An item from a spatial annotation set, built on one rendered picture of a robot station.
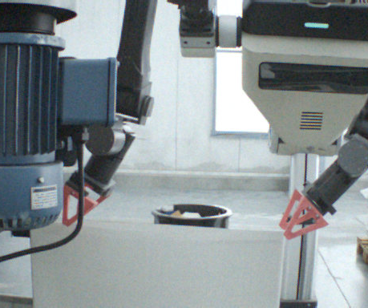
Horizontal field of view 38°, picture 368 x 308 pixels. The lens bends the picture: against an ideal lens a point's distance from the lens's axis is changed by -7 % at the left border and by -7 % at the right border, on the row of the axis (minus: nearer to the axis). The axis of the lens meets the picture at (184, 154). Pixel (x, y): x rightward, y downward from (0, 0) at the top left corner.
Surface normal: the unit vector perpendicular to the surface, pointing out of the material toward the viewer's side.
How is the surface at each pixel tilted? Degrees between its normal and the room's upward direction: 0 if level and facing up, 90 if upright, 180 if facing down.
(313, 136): 130
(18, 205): 93
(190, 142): 90
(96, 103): 90
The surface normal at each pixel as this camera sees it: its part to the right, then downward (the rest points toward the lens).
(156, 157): -0.09, 0.07
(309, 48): -0.04, -0.72
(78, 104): 0.32, 0.08
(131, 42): -0.29, 0.37
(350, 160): -0.26, -0.15
